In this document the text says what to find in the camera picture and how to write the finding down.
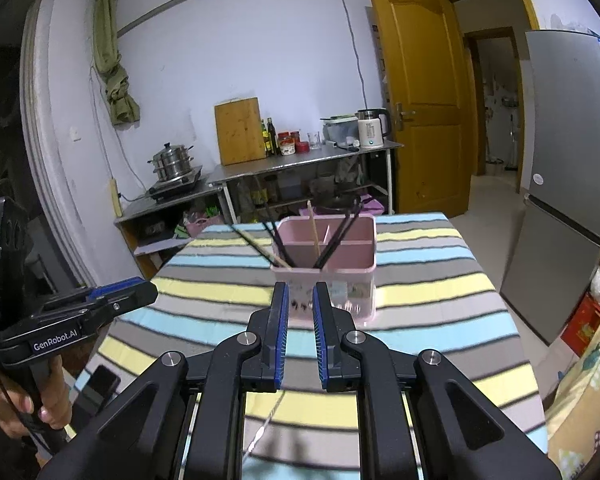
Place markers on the black chopstick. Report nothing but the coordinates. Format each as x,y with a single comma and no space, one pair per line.
250,240
347,220
270,227
336,234
276,234
341,222

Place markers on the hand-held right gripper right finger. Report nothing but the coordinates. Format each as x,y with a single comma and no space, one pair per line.
320,340

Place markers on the pineapple print cloth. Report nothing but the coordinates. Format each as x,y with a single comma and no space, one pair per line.
590,400

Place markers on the green curtain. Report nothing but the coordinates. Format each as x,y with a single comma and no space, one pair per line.
112,60

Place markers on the red cardboard box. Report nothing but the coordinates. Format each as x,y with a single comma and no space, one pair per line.
585,325

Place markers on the small red jar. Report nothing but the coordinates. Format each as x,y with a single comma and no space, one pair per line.
302,147

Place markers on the black induction cooker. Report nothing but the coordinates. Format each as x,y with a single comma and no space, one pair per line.
175,187

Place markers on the person's left hand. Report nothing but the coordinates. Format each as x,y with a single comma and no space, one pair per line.
7,405

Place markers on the white power strip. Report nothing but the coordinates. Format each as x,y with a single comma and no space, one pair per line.
114,197

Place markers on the pink plastic utensil basket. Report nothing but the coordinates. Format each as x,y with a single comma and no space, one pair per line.
350,260

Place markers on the dark oil bottle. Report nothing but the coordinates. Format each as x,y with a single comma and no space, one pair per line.
272,140
264,142

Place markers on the grey refrigerator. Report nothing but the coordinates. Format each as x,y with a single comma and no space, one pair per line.
555,185

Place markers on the striped tablecloth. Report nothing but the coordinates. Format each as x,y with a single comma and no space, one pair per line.
430,310

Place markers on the white electric kettle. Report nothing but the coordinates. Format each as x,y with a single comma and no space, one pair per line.
371,132

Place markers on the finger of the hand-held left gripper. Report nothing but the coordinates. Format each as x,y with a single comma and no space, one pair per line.
107,287
135,296

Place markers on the wooden chopstick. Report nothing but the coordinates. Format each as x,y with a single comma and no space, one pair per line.
267,256
314,225

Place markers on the low metal side table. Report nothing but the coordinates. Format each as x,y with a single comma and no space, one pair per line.
145,210

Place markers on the black smartphone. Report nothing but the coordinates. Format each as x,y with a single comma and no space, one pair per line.
100,385

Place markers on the yellow wooden door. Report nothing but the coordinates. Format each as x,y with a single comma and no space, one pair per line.
425,110

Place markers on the metal chopstick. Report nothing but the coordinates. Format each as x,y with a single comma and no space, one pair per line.
264,425

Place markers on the clear drinking glass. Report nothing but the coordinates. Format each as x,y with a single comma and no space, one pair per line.
314,141

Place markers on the stainless steel work table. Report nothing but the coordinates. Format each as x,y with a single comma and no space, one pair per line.
305,160

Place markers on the stainless steel steamer pot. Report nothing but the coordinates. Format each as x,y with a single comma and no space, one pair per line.
172,162

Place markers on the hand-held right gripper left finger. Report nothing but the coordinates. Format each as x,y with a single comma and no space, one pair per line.
281,340

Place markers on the wooden cutting board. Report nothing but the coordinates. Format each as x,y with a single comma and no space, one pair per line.
240,132

